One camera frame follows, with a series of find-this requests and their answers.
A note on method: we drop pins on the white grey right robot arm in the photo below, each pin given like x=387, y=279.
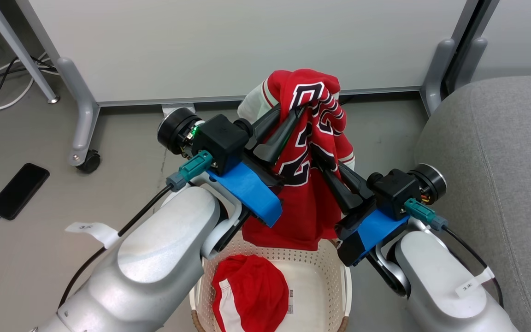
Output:
x=431, y=276

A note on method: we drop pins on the grey slanted table leg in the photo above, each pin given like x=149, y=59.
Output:
x=21, y=50

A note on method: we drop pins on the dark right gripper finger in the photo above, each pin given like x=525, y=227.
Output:
x=357, y=180
x=339, y=189

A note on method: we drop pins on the narrow white partition panel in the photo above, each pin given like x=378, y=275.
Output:
x=519, y=37

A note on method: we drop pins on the grey fabric sofa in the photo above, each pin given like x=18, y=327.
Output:
x=500, y=147

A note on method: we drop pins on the white power adapter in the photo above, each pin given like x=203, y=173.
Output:
x=178, y=109

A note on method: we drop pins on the cream perforated laundry basket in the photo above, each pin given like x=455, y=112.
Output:
x=314, y=276

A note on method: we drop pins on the large white partition panel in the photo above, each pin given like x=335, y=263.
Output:
x=247, y=41

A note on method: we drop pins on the grey partition leg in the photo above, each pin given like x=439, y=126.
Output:
x=470, y=62
x=438, y=74
x=83, y=115

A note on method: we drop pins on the black right gripper body, blue tape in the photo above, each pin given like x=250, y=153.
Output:
x=392, y=193

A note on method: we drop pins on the red garment with white lining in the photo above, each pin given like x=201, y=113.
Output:
x=251, y=290

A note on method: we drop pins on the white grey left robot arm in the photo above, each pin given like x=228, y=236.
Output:
x=155, y=258

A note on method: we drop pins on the black left gripper body, blue tape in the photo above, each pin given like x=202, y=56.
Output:
x=221, y=140

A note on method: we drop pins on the red basketball jersey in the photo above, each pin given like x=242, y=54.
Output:
x=311, y=207

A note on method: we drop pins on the black smartphone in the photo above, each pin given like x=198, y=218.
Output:
x=19, y=191

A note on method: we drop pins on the black caster wheel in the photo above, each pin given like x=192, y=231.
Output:
x=89, y=162

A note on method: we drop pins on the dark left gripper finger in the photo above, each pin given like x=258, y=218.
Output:
x=265, y=121
x=277, y=143

